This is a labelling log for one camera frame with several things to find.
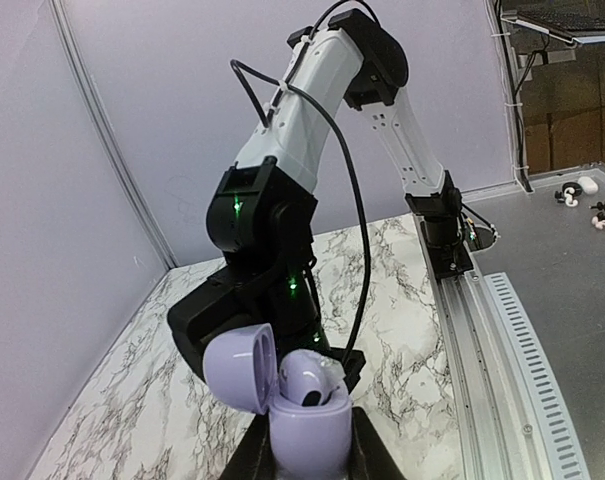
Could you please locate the lavender round charging case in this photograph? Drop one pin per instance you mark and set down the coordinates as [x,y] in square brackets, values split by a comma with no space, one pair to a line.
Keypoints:
[242,371]

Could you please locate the aluminium front frame rail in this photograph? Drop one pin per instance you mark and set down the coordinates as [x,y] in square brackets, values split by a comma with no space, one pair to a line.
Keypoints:
[513,420]

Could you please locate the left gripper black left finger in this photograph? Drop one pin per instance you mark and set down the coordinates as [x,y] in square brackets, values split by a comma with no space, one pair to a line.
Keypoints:
[253,458]

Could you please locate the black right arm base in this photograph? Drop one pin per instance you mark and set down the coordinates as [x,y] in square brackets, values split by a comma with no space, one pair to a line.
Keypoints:
[445,228]

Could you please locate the lavender wireless earbud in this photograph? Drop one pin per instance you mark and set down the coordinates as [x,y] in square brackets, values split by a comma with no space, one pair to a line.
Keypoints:
[307,378]

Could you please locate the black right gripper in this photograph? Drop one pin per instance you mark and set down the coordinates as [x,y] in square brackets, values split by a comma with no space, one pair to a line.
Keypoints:
[259,218]

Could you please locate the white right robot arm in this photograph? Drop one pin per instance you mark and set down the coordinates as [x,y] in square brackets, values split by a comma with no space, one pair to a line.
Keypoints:
[345,58]

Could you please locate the right aluminium corner post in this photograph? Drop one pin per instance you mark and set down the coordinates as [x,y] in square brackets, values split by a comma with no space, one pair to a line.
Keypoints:
[97,112]

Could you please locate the white case on side table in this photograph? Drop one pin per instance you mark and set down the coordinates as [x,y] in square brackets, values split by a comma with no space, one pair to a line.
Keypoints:
[588,185]

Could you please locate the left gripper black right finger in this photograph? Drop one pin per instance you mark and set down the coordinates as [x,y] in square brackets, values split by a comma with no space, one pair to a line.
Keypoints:
[369,458]

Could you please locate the white earbuds on side table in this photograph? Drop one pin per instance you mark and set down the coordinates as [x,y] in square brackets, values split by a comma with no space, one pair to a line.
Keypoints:
[568,194]

